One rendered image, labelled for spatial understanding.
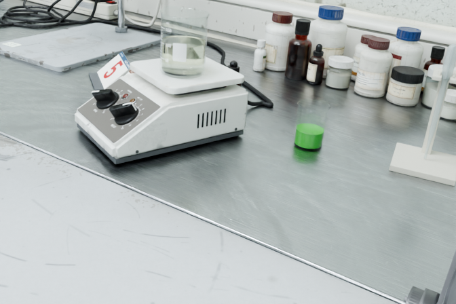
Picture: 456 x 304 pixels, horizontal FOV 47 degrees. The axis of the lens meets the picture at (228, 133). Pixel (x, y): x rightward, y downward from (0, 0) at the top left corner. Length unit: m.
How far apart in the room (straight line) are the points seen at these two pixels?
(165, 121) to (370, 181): 0.26
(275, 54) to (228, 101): 0.35
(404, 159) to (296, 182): 0.17
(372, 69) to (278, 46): 0.19
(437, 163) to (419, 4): 0.44
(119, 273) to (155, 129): 0.22
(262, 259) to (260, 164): 0.19
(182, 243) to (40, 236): 0.14
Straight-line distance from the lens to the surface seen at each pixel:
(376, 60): 0.95
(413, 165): 0.72
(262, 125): 0.79
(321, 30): 1.01
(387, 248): 0.56
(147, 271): 0.49
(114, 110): 0.66
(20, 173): 0.65
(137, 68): 0.72
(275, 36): 1.02
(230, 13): 1.22
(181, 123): 0.67
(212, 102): 0.68
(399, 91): 0.95
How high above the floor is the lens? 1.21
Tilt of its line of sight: 24 degrees down
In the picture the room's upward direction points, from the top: 5 degrees clockwise
